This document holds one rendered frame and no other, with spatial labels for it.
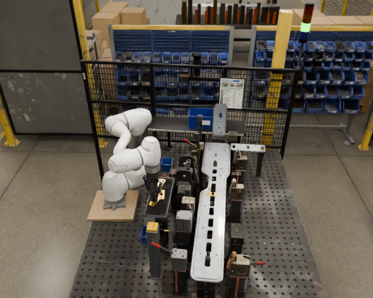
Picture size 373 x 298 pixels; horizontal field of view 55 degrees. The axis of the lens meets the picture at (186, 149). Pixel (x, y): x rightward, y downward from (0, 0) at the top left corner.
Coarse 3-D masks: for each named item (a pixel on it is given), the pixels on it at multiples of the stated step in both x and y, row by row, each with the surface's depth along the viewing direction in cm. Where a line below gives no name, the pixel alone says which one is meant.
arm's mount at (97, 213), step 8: (128, 192) 301; (136, 192) 300; (96, 200) 293; (128, 200) 292; (136, 200) 292; (96, 208) 285; (120, 208) 284; (128, 208) 284; (88, 216) 277; (96, 216) 277; (104, 216) 277; (112, 216) 276; (120, 216) 276; (128, 216) 276
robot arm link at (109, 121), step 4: (112, 116) 243; (116, 116) 240; (120, 116) 240; (124, 116) 240; (108, 120) 239; (112, 120) 236; (116, 120) 236; (120, 120) 238; (124, 120) 239; (108, 124) 236; (112, 124) 233; (108, 128) 236; (128, 128) 242
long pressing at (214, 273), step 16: (208, 144) 308; (224, 144) 308; (208, 160) 289; (224, 160) 289; (208, 176) 272; (224, 176) 273; (224, 192) 259; (208, 208) 245; (224, 208) 245; (224, 224) 233; (208, 240) 222; (192, 256) 212; (208, 256) 212; (192, 272) 203; (208, 272) 203
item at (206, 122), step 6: (192, 108) 329; (198, 108) 329; (204, 108) 328; (210, 108) 328; (192, 114) 333; (198, 114) 332; (204, 114) 332; (210, 114) 331; (192, 120) 318; (204, 120) 317; (210, 120) 317; (192, 126) 322; (204, 126) 321; (210, 126) 320
